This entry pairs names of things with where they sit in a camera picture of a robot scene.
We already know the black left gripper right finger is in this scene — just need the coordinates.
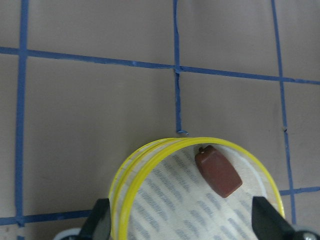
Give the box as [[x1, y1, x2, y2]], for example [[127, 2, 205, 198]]
[[251, 196, 296, 240]]

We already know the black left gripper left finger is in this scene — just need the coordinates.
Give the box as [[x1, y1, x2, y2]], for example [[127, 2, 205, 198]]
[[79, 198, 111, 240]]

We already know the yellow rimmed bamboo steamer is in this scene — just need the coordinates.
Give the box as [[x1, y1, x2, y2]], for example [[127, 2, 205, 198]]
[[119, 136, 286, 240]]

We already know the brown bun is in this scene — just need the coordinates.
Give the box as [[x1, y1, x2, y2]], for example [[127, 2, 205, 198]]
[[194, 145, 243, 198]]

